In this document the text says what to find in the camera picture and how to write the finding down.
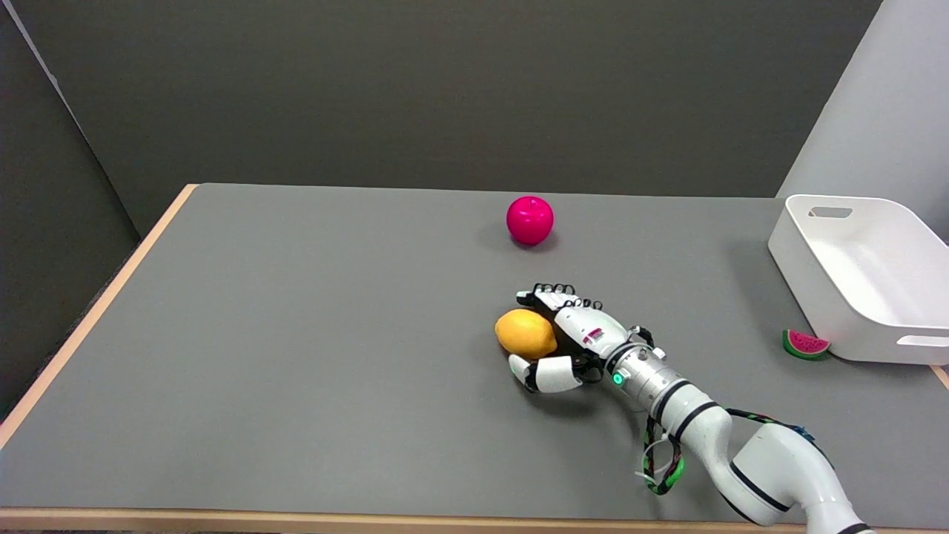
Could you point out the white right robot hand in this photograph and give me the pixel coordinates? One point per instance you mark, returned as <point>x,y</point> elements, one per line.
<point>586,334</point>

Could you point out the yellow lemon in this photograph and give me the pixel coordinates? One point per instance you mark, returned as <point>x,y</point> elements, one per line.
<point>525,334</point>

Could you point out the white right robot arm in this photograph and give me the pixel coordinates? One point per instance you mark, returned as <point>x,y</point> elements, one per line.
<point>726,445</point>

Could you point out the red apple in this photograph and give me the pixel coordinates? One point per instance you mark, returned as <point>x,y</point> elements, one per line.
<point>530,220</point>

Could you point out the watermelon slice toy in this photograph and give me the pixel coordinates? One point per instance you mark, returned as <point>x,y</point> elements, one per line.
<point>805,345</point>

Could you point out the white plastic bin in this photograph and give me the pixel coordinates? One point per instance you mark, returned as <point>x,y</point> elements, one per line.
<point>867,274</point>

